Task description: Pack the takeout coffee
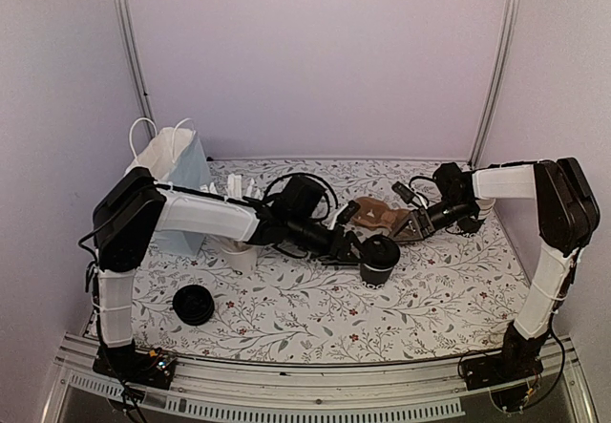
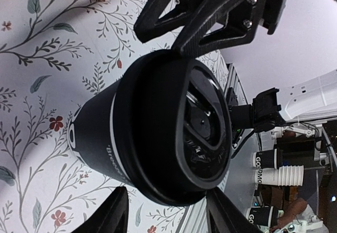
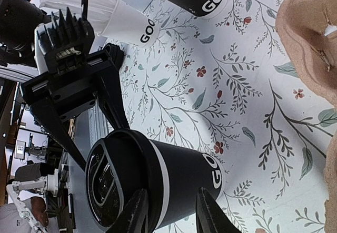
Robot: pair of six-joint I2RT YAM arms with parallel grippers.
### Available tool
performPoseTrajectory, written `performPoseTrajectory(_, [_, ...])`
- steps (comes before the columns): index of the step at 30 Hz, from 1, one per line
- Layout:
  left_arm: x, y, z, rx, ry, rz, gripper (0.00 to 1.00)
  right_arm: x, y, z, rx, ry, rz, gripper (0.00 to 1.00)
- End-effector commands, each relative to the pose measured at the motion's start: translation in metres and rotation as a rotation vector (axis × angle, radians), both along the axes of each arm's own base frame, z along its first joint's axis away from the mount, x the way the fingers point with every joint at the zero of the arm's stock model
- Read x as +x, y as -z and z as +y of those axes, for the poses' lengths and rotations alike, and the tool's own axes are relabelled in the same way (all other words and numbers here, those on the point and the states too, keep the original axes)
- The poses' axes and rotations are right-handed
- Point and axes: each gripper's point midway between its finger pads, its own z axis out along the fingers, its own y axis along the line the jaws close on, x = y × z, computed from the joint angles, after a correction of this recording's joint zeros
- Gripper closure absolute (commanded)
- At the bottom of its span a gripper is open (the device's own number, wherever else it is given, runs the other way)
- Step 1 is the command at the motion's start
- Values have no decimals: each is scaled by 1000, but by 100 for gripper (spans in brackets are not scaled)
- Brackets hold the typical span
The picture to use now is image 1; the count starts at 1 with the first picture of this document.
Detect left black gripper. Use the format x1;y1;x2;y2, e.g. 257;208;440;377
286;216;373;267

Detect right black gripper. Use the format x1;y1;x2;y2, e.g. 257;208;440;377
389;199;475;244

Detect single black cup lid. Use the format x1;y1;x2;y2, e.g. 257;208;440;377
360;234;401;271

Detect single black paper cup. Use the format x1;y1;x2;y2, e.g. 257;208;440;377
359;264;393;289

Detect stack of paper cups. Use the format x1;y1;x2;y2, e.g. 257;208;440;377
457;199;495;234

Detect stack of black lids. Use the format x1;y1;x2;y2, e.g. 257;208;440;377
172;285;215;327

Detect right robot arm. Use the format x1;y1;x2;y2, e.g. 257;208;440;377
390;158;600;381

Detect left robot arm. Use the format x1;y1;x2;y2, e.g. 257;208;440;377
78;168;366;379

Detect brown cardboard cup carrier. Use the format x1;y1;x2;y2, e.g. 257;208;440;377
351;197;410;233

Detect floral table mat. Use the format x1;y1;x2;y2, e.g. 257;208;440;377
93;158;543;366

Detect white cup holding straws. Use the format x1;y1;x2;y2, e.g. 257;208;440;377
221;246;258;274

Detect bundle of wrapped straws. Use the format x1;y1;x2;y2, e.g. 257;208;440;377
197;173;263;203

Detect light blue paper bag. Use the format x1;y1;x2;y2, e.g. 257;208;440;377
125;117;213;258

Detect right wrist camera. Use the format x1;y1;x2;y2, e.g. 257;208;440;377
391;181;428;208

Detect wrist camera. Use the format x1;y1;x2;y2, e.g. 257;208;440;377
327;201;360;230
391;181;428;208

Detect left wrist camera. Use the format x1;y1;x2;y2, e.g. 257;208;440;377
327;201;360;230

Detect front aluminium rail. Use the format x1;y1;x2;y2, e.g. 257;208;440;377
43;338;598;422

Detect right aluminium frame post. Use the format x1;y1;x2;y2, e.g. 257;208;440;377
469;0;520;167

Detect aluminium frame post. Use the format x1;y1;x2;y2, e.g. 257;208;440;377
114;0;156;123
469;0;520;167

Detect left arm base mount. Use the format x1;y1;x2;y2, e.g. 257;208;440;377
93;345;177;390

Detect left aluminium frame post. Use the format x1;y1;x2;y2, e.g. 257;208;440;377
114;0;156;123

